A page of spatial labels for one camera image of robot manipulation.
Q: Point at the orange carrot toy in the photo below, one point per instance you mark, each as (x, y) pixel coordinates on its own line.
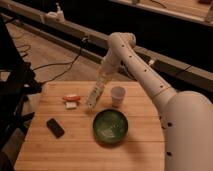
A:
(71, 98)

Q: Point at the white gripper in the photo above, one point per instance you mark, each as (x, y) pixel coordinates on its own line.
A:
(109, 65)

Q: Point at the black phone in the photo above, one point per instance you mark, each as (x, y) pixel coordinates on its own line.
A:
(55, 128)

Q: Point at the black tripod stand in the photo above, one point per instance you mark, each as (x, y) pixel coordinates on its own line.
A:
(20, 82)

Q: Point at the white squeeze bottle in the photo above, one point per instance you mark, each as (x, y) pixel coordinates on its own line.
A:
(95, 94)

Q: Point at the green bowl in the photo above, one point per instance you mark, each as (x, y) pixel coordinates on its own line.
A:
(110, 126)

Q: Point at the white small block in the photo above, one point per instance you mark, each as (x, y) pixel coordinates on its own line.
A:
(71, 105)

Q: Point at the grey metal rail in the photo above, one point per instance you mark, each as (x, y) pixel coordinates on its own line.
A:
(182, 49)

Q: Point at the white object on rail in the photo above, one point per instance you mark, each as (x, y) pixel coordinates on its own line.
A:
(58, 15)

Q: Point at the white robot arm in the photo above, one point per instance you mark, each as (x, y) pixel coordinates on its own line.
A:
(186, 117)

